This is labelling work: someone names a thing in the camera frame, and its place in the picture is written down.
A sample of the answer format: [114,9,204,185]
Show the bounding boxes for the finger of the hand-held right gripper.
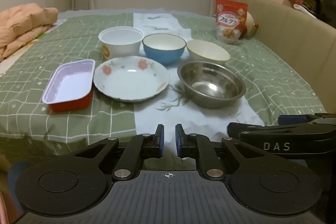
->
[227,122,266,139]
[278,113,336,126]

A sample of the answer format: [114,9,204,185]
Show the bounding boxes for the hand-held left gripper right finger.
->
[175,123,267,181]

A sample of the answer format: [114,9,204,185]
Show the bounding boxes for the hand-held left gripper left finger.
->
[70,124,165,182]

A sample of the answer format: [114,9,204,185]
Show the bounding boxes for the stainless steel bowl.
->
[177,61,247,109]

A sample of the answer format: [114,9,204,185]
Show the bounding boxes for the floral white plate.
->
[93,56,170,102]

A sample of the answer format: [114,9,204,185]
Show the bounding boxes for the cream bowl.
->
[186,39,231,65]

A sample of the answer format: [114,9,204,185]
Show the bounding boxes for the blue bowl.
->
[142,34,187,66]

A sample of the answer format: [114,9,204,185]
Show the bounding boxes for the white plastic bowl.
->
[98,27,145,60]

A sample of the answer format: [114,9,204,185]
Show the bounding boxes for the red rectangular tray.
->
[42,59,96,112]

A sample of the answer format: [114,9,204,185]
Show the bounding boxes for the beige headboard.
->
[223,0,336,119]

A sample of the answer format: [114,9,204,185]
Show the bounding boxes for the cream round plush toy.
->
[240,11,260,39]

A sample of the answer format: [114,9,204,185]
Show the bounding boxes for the red cereal bag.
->
[214,0,249,45]

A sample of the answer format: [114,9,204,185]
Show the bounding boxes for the white deer print cloth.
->
[133,12,265,151]

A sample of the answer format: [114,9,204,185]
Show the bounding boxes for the peach duvet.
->
[0,3,59,62]

